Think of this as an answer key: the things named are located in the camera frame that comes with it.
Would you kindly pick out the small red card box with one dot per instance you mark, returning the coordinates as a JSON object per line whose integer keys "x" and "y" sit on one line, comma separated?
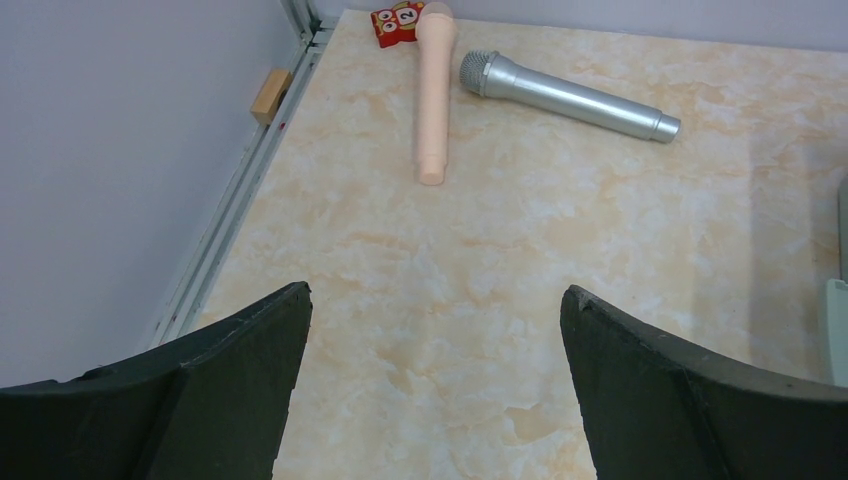
{"x": 396, "y": 24}

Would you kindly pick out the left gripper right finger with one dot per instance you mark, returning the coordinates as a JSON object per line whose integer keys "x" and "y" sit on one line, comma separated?
{"x": 656, "y": 406}

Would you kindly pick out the green plastic tool box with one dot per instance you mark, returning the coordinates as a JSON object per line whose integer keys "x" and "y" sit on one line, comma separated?
{"x": 833, "y": 306}

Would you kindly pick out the beige wooden handle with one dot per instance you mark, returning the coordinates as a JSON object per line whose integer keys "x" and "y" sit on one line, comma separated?
{"x": 436, "y": 34}

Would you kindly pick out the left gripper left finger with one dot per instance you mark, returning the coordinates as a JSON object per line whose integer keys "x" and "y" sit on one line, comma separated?
{"x": 212, "y": 404}

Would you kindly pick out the silver metal microphone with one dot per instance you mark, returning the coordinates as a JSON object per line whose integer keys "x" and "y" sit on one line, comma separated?
{"x": 492, "y": 75}

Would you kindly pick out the small wooden block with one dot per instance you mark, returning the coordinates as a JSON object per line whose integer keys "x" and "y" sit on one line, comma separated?
{"x": 270, "y": 95}

